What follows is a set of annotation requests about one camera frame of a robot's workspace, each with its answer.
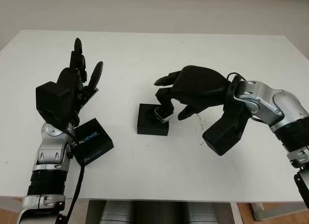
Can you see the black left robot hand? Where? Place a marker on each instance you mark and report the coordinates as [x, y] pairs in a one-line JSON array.
[[77, 92]]

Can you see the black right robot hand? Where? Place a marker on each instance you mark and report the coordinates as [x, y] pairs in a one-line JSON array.
[[202, 88]]

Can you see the small silver depth camera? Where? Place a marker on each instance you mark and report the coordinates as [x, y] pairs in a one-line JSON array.
[[164, 116]]

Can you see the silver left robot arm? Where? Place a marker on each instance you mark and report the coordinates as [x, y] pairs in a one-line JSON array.
[[51, 149]]

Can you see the black RealSense box lid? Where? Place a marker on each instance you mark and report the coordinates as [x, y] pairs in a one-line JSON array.
[[96, 143]]

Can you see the silver right robot thigh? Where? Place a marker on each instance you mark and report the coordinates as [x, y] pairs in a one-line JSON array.
[[200, 213]]

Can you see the silver robot thigh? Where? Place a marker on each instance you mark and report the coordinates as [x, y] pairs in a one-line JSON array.
[[116, 213], [200, 213]]

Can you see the silver left robot thigh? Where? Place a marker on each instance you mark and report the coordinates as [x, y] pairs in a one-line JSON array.
[[116, 213]]

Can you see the dark grey robot waist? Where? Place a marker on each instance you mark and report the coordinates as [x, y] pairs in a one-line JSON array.
[[158, 213]]

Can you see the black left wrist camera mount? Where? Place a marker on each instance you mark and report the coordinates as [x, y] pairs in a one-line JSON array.
[[50, 99]]

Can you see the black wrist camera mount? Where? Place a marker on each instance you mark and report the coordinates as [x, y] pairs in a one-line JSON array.
[[224, 137], [50, 99]]

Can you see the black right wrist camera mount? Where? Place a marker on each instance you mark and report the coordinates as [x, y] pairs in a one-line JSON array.
[[224, 137]]

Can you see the black foam-lined camera box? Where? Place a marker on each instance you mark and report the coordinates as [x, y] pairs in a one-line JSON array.
[[144, 130]]

